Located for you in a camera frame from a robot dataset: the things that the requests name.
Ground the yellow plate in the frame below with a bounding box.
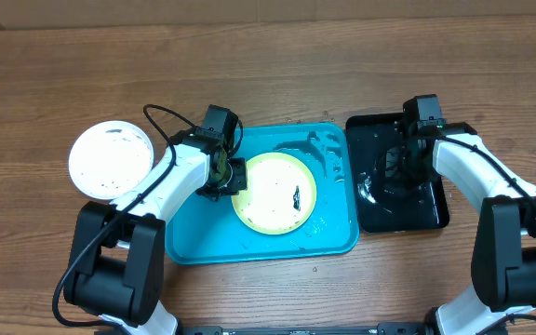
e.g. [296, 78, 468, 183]
[232, 153, 317, 235]

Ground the teal plastic tray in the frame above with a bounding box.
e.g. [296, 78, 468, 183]
[165, 123, 359, 265]

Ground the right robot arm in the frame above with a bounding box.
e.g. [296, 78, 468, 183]
[376, 121, 536, 334]

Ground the black plastic tray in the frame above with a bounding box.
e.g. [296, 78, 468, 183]
[345, 113, 449, 234]

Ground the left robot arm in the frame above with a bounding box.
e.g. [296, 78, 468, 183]
[52, 127, 247, 334]

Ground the white plate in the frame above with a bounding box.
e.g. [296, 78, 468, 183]
[68, 120, 154, 200]

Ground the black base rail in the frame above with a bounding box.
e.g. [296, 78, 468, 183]
[176, 322, 436, 335]

